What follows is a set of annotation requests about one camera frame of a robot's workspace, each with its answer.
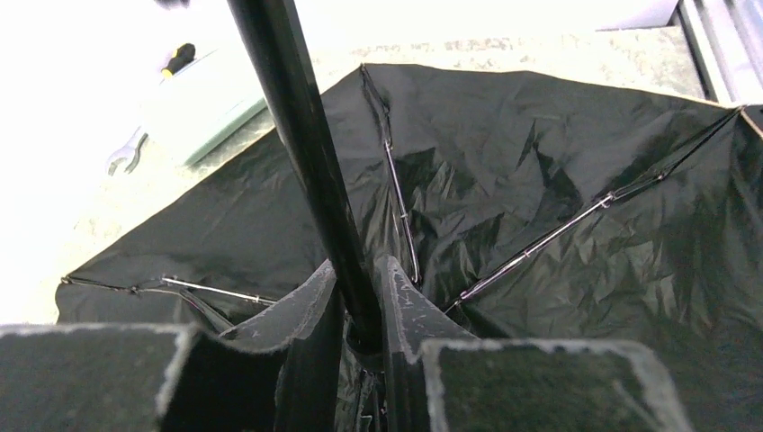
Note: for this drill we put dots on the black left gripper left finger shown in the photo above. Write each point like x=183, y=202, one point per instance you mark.
x=277, y=371

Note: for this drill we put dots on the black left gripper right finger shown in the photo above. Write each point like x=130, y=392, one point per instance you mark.
x=440, y=377

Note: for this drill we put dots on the beige umbrella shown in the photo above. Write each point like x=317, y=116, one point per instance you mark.
x=546, y=208

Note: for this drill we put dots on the mint green umbrella case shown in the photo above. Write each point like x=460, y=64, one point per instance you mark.
x=205, y=103

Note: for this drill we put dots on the aluminium frame rails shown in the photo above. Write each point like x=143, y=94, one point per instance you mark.
x=725, y=39

